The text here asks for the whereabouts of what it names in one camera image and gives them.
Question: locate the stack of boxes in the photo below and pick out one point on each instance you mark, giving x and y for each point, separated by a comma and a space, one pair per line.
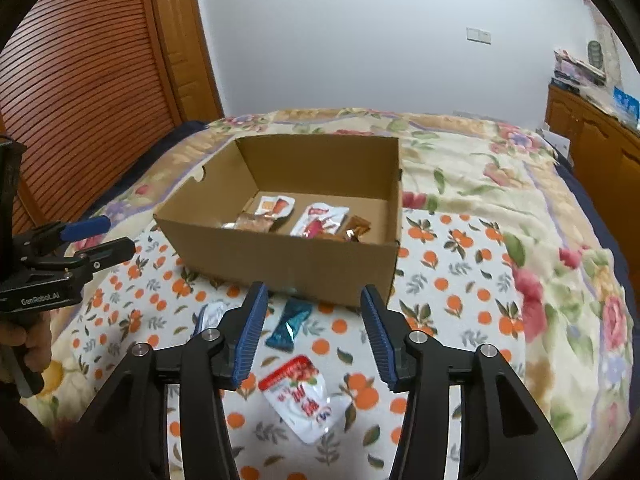
575, 67

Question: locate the white chicken feet snack packet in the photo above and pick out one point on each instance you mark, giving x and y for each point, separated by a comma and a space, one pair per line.
320, 216

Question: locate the green hand fan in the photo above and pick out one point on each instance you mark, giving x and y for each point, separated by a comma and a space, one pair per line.
595, 52

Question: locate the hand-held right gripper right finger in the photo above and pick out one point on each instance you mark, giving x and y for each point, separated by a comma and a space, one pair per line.
380, 340

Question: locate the louvered wooden wardrobe door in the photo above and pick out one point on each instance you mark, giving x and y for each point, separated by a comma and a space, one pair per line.
90, 85

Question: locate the white box beside bed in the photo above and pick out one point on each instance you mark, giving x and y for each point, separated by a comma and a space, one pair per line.
557, 142

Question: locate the white packet with orange picture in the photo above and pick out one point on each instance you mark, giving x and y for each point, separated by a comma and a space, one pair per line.
274, 206

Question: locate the orange fruit print cloth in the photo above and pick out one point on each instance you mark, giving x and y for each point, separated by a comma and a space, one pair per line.
450, 285

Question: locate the bed with navy sheet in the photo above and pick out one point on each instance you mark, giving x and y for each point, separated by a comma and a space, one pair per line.
575, 180

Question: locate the brown cardboard box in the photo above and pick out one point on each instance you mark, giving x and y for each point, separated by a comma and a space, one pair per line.
280, 265

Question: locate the white wall switch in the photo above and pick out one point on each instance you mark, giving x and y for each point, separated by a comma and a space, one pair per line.
478, 34

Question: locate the wooden cabinet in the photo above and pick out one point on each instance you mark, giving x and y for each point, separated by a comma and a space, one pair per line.
600, 145

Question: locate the blue packet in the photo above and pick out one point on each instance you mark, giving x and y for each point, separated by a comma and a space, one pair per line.
626, 102

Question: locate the amber candy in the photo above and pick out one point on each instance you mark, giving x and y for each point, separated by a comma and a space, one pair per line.
357, 225

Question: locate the floral blanket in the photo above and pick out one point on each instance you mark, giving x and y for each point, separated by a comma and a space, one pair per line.
550, 210

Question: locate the person's left forearm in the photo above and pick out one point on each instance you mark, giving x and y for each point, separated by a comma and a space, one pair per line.
40, 435

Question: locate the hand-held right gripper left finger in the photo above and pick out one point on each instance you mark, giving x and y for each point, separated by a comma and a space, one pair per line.
250, 330

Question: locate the teal candy wrapper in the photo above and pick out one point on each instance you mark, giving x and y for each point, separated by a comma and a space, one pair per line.
289, 325

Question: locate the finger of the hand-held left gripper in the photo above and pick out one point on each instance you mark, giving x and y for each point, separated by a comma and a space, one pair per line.
105, 253
85, 228

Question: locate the red and white snack pouch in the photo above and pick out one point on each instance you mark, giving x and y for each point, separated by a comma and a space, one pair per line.
300, 400

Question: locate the person's left hand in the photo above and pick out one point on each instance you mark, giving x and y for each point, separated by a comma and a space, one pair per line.
27, 340

